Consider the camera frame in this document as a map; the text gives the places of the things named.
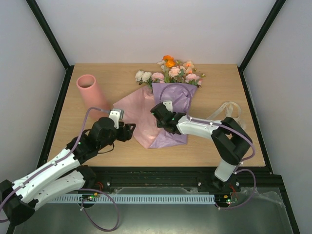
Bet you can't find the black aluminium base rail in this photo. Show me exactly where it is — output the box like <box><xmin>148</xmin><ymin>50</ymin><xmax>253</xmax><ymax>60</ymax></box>
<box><xmin>90</xmin><ymin>166</ymin><xmax>286</xmax><ymax>191</ymax></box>

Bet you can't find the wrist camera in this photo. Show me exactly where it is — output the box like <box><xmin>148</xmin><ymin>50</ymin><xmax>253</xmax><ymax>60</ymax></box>
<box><xmin>162</xmin><ymin>101</ymin><xmax>173</xmax><ymax>113</ymax></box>
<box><xmin>109</xmin><ymin>108</ymin><xmax>124</xmax><ymax>129</ymax></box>

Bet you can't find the right black frame post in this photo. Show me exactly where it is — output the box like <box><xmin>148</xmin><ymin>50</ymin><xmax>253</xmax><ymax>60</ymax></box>
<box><xmin>238</xmin><ymin>0</ymin><xmax>286</xmax><ymax>74</ymax></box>

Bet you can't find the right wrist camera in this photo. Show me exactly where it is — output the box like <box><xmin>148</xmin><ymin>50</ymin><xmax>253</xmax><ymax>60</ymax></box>
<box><xmin>162</xmin><ymin>101</ymin><xmax>173</xmax><ymax>113</ymax></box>

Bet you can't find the pink wrapping paper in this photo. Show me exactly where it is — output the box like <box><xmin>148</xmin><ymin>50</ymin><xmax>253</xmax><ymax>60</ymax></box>
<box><xmin>113</xmin><ymin>86</ymin><xmax>160</xmax><ymax>149</ymax></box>

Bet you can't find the artificial flower bunch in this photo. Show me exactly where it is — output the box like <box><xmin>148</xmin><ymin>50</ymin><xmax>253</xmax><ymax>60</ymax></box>
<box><xmin>135</xmin><ymin>55</ymin><xmax>206</xmax><ymax>88</ymax></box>

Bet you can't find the cream ribbon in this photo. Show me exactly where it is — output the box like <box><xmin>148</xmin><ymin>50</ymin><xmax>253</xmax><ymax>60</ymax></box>
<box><xmin>206</xmin><ymin>101</ymin><xmax>246</xmax><ymax>130</ymax></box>

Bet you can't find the black frame post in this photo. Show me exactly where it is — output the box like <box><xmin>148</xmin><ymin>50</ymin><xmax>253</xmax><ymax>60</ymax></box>
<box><xmin>238</xmin><ymin>0</ymin><xmax>286</xmax><ymax>74</ymax></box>
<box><xmin>26</xmin><ymin>0</ymin><xmax>71</xmax><ymax>71</ymax></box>

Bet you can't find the pink cylindrical vase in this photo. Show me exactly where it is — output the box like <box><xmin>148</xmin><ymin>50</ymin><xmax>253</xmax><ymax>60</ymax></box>
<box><xmin>76</xmin><ymin>75</ymin><xmax>111</xmax><ymax>111</ymax></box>

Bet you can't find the left black frame post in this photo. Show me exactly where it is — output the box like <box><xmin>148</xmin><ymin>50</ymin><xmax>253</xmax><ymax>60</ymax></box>
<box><xmin>26</xmin><ymin>0</ymin><xmax>71</xmax><ymax>71</ymax></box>

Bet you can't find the purple flower bouquet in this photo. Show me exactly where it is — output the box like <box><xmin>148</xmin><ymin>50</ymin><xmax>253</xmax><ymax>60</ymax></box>
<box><xmin>150</xmin><ymin>83</ymin><xmax>197</xmax><ymax>149</ymax></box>

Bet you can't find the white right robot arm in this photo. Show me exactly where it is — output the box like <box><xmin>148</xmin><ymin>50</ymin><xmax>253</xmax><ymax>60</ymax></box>
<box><xmin>151</xmin><ymin>103</ymin><xmax>255</xmax><ymax>191</ymax></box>

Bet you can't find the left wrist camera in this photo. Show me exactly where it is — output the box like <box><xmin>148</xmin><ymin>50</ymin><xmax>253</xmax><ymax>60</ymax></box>
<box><xmin>109</xmin><ymin>108</ymin><xmax>124</xmax><ymax>129</ymax></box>

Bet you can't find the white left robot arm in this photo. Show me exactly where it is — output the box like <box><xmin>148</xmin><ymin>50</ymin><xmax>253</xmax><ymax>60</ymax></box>
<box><xmin>0</xmin><ymin>117</ymin><xmax>136</xmax><ymax>226</ymax></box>

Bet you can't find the white slotted cable duct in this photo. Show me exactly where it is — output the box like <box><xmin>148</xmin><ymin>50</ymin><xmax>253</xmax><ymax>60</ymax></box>
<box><xmin>51</xmin><ymin>194</ymin><xmax>215</xmax><ymax>204</ymax></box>

